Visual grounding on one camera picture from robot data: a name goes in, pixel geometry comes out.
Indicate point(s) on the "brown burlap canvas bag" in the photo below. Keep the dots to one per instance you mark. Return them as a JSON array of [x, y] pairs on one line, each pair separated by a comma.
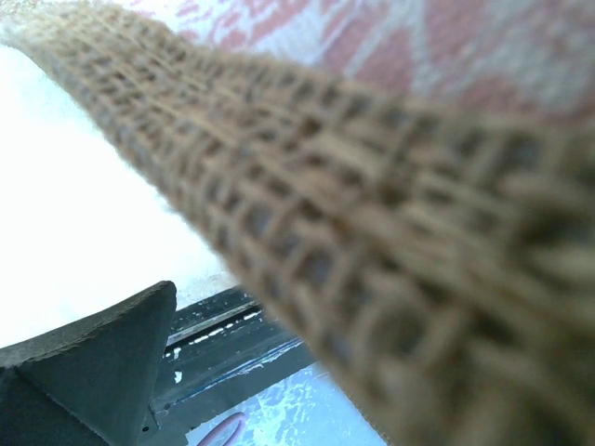
[[439, 262]]

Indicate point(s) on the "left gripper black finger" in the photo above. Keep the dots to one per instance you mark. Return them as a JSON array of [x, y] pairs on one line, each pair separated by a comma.
[[88, 382]]

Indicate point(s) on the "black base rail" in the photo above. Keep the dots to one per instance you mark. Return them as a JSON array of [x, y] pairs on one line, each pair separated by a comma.
[[220, 352]]

